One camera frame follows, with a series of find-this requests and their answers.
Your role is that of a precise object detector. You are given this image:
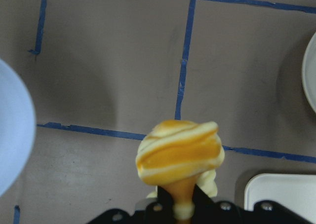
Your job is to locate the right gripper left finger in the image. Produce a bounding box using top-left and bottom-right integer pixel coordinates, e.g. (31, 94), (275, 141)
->
(89, 187), (176, 224)

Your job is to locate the striped bread roll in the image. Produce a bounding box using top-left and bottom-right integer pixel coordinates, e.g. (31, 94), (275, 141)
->
(135, 120), (225, 224)

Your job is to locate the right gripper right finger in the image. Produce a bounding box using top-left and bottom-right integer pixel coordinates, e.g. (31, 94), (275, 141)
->
(191, 186), (310, 224)

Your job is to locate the blue plate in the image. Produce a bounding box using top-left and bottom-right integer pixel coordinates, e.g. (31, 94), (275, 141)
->
(0, 60), (36, 195)

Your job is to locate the white rectangular tray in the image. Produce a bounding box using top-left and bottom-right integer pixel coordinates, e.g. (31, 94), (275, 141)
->
(244, 173), (316, 212)

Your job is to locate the white shallow bowl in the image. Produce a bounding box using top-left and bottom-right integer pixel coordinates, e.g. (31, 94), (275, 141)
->
(301, 33), (316, 112)

